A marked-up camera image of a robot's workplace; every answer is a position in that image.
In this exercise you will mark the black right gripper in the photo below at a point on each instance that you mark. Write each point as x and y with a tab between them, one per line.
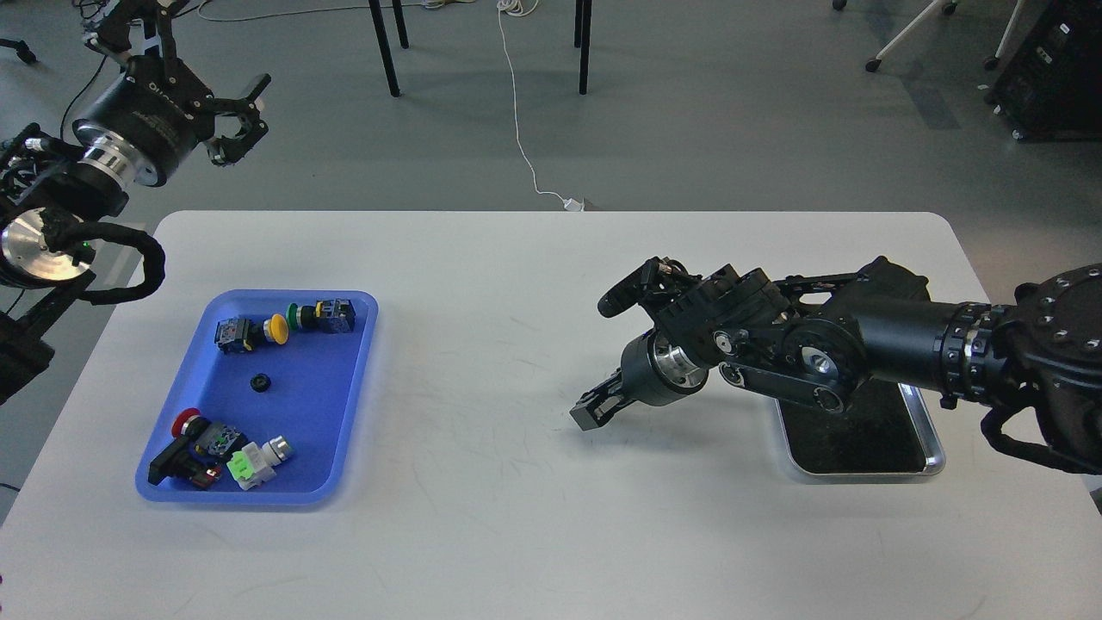
652	370

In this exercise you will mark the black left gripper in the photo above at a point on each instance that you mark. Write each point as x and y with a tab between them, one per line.
136	109

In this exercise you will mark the small black gear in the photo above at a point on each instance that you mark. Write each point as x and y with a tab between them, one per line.
260	383

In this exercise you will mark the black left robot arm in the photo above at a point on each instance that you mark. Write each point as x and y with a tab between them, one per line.
60	199

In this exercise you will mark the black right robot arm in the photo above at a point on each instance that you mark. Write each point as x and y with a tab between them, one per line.
817	341

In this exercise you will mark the black table leg left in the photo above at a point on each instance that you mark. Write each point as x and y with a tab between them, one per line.
381	35

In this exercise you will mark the black table leg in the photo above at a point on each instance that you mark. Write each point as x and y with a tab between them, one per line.
381	35
582	40

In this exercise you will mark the metal tray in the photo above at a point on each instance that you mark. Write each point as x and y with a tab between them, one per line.
886	436

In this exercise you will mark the blue plastic tray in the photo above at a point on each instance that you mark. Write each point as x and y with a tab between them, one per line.
313	400

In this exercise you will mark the black table leg right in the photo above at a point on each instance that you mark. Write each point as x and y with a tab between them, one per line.
582	40

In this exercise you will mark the white chair base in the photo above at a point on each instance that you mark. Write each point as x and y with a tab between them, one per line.
946	9

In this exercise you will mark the black equipment cart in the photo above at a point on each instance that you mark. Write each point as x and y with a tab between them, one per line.
1050	90

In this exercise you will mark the yellow push button switch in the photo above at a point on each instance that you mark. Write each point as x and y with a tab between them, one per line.
240	334

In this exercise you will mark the green push button switch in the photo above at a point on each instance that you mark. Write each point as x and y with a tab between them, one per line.
332	316

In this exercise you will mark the white green switch module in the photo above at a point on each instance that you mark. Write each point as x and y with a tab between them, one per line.
255	464

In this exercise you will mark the red push button switch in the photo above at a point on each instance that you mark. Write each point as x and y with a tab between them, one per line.
199	450

